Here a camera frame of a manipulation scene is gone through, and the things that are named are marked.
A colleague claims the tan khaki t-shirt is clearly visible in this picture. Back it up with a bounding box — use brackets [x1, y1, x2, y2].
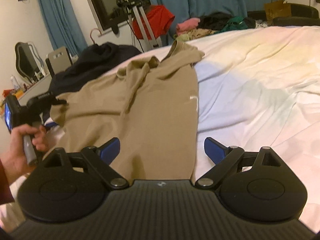
[50, 42, 204, 181]

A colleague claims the red sleeve forearm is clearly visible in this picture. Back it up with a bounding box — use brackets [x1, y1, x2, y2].
[0, 162, 14, 205]

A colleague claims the black clothes pile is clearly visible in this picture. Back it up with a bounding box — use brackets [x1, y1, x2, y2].
[197, 12, 256, 31]

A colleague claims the person's left hand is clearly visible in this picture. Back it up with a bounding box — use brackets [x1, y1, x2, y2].
[1, 124, 48, 185]

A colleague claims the white desk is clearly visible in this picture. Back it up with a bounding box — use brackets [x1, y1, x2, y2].
[18, 74, 52, 105]

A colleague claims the black framed mirror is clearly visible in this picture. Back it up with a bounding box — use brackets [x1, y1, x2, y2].
[15, 42, 42, 83]

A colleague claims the beige chair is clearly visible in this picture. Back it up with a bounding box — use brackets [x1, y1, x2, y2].
[46, 47, 73, 77]

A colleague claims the pastel tie-dye bed sheet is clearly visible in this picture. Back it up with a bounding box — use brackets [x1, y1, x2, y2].
[1, 27, 319, 239]

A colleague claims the black garment on bed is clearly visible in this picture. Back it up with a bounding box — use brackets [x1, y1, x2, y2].
[49, 42, 140, 95]

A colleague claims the blue left curtain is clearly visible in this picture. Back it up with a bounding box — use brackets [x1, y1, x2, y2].
[38, 0, 87, 56]

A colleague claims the beige patterned garment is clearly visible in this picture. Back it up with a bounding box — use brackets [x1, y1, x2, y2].
[174, 28, 219, 42]

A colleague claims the green garment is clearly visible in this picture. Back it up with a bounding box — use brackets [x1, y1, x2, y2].
[220, 17, 249, 33]

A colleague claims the pink folded garment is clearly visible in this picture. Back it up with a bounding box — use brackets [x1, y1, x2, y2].
[176, 17, 200, 35]

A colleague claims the silver tripod stand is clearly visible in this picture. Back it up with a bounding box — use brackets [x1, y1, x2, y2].
[116, 0, 162, 52]

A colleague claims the red garment on stand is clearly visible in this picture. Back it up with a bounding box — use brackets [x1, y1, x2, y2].
[132, 5, 175, 40]

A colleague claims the black armchair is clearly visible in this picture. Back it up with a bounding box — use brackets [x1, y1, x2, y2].
[247, 3, 320, 28]

